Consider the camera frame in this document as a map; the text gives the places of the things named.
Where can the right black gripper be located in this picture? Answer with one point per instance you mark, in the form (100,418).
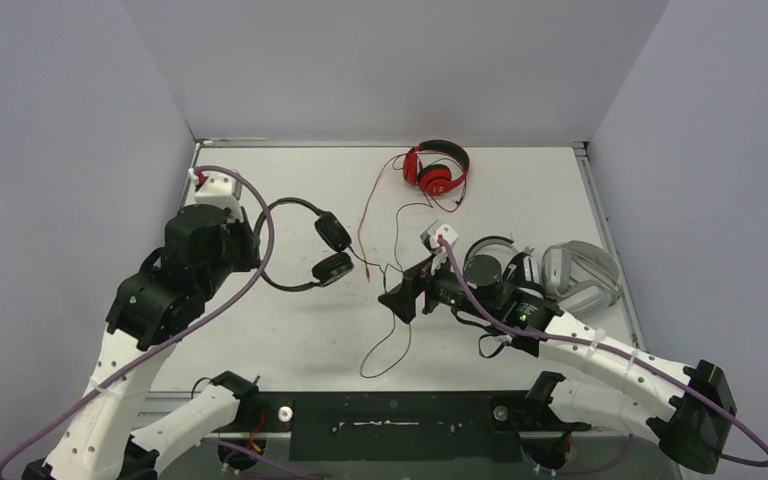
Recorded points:
(420,291)

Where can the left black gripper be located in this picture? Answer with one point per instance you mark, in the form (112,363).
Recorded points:
(241,229)

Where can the black white striped headphones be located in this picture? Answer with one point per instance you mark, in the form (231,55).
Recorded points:
(500,259)

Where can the grey white headphones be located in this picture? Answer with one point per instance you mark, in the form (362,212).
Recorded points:
(581,277)

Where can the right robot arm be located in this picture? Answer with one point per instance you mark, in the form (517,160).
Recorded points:
(686,410)

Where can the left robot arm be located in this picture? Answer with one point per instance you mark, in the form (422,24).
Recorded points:
(153,310)

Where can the red headphones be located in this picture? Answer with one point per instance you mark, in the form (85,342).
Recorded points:
(435,179)

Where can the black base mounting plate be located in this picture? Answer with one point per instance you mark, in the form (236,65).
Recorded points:
(401,426)

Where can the aluminium frame rail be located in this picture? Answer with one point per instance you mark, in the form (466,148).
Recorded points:
(627,390)

